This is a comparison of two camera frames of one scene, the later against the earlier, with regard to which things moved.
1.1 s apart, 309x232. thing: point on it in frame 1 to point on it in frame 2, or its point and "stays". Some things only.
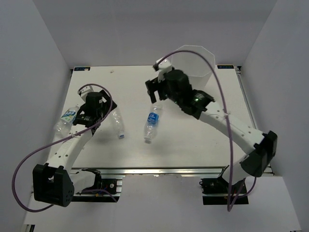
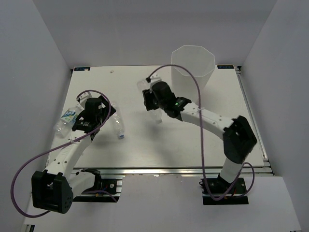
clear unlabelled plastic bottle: (118, 119) stays
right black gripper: (152, 86) to (147, 97)
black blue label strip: (83, 68) stays
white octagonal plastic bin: (198, 67) stays
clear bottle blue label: (151, 123) to (156, 112)
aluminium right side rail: (269, 169) stays
